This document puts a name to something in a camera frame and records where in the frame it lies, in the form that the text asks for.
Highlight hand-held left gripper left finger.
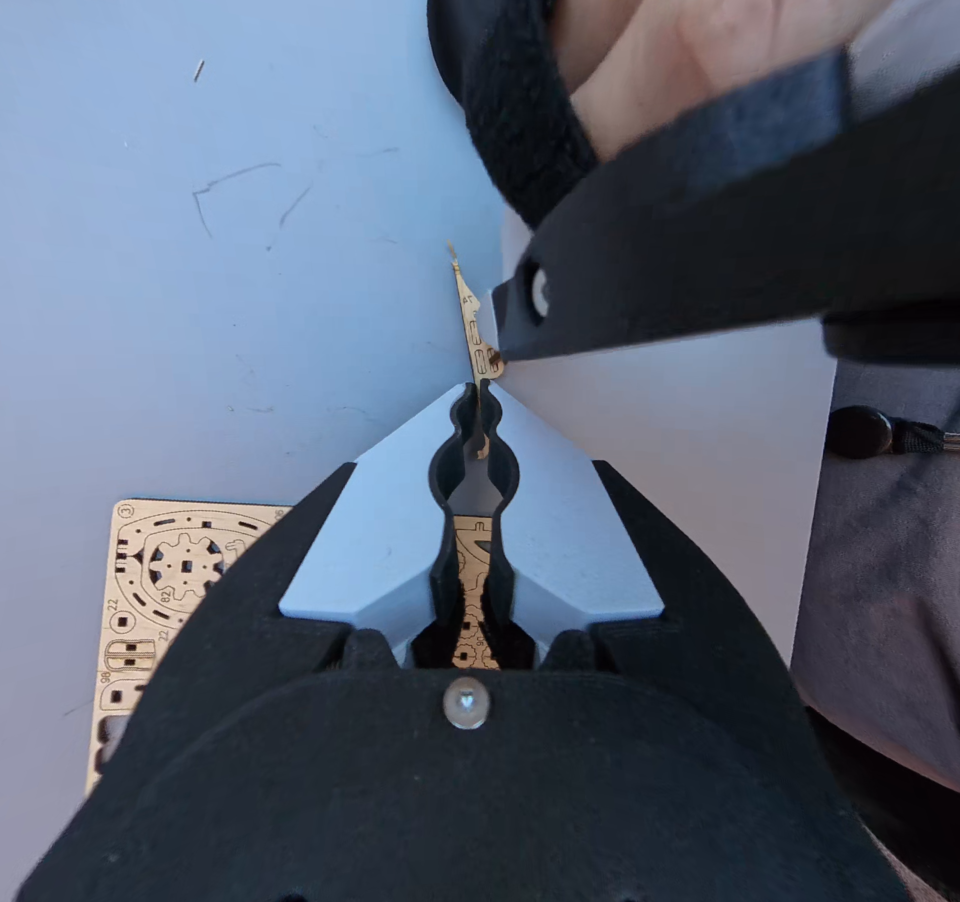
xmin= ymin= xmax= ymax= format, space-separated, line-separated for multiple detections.
xmin=279 ymin=380 xmax=481 ymax=669

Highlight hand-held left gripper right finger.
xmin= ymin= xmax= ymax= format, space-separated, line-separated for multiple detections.
xmin=480 ymin=379 xmax=666 ymax=669

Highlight small slotted wooden part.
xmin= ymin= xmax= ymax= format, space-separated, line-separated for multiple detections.
xmin=447 ymin=242 xmax=505 ymax=462

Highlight laser-cut wooden parts sheet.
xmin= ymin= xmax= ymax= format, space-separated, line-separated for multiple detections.
xmin=86 ymin=498 xmax=501 ymax=794

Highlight person's right hand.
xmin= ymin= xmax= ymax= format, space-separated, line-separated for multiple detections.
xmin=553 ymin=0 xmax=944 ymax=163

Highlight person's grey trousers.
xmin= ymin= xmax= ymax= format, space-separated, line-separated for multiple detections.
xmin=789 ymin=347 xmax=960 ymax=794

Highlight black padded seat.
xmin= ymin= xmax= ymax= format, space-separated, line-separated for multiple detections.
xmin=806 ymin=703 xmax=960 ymax=896

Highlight black drawstring toggle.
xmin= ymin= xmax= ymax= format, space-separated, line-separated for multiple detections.
xmin=827 ymin=405 xmax=960 ymax=461

